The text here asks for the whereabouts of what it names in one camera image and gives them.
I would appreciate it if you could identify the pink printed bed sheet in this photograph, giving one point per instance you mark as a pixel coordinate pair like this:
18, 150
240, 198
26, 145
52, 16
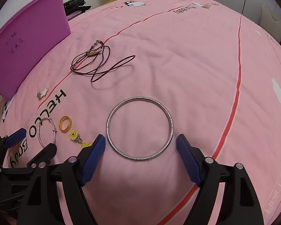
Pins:
189, 75

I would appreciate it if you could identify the black bag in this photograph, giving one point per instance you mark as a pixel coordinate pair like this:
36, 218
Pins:
76, 7

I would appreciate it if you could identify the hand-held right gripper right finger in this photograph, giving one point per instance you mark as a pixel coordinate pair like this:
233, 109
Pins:
188, 159

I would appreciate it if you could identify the purple plastic bin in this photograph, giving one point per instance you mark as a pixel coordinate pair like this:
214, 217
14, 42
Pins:
32, 42

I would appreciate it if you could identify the small white charm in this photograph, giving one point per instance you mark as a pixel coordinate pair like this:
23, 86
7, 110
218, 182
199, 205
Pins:
44, 92

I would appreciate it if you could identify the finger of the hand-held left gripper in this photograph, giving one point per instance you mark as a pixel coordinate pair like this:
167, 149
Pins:
45, 154
15, 137

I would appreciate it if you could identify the large silver bangle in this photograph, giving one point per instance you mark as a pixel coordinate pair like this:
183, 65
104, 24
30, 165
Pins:
107, 126

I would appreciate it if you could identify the yellow bear charm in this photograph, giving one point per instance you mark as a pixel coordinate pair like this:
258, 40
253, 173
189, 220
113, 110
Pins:
73, 135

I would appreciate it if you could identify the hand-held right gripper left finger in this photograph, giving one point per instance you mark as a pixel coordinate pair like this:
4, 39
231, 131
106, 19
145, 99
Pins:
93, 157

